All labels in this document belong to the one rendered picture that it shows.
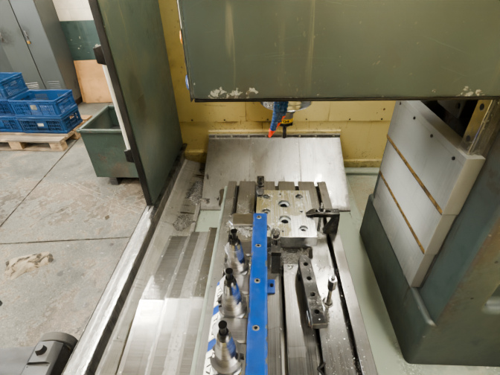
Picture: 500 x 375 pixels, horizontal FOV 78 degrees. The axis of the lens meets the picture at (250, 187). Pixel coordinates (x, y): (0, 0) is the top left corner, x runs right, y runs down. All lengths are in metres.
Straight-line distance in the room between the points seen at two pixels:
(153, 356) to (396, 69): 1.10
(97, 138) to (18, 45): 2.83
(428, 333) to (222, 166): 1.39
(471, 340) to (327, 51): 1.05
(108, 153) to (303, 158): 1.97
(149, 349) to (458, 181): 1.10
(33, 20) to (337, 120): 4.54
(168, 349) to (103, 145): 2.35
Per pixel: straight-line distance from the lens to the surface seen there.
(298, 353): 1.01
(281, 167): 1.98
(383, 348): 1.40
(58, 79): 5.72
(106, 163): 3.34
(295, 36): 0.58
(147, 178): 1.59
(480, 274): 1.04
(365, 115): 2.16
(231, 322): 0.68
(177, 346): 1.22
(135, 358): 1.27
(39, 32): 5.62
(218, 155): 2.05
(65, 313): 2.47
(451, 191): 0.95
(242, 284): 0.73
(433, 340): 1.28
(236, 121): 2.09
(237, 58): 0.59
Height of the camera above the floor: 1.80
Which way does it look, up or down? 36 degrees down
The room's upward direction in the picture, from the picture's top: 2 degrees counter-clockwise
